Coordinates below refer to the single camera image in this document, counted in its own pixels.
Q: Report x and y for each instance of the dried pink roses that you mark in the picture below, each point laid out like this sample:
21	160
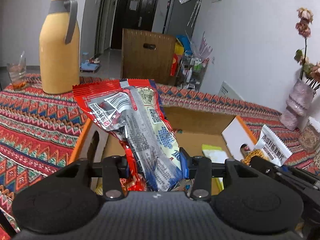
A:
308	70

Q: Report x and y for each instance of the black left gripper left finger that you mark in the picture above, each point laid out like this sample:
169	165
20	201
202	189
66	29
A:
114	168

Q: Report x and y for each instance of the lime green snack packet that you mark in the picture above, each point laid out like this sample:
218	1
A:
216	155

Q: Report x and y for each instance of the grey refrigerator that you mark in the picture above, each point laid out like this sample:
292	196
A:
181	17

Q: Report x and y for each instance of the orange cardboard snack box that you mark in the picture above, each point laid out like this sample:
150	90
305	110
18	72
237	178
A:
191	130

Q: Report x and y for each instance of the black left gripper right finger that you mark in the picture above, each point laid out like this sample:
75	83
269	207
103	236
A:
198	168

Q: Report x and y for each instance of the glass cup with tea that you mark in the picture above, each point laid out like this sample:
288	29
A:
17	72

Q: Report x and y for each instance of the white snack packet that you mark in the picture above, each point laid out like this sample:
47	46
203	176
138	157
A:
272	147

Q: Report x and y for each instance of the red silver snack bag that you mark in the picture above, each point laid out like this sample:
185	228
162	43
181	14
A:
130	110

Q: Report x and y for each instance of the pink textured vase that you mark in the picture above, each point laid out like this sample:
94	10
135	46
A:
297	104

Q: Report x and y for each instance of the wire storage cart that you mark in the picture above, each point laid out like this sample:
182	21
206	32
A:
192	71

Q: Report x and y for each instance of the yellow thermos jug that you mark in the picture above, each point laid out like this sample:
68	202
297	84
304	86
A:
59	45

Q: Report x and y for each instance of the red gift box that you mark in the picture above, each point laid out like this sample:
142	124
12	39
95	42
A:
174	65

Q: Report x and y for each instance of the colourful patterned tablecloth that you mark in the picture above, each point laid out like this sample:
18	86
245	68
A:
40	131

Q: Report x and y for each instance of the dark entrance door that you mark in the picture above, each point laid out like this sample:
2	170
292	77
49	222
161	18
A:
132	14

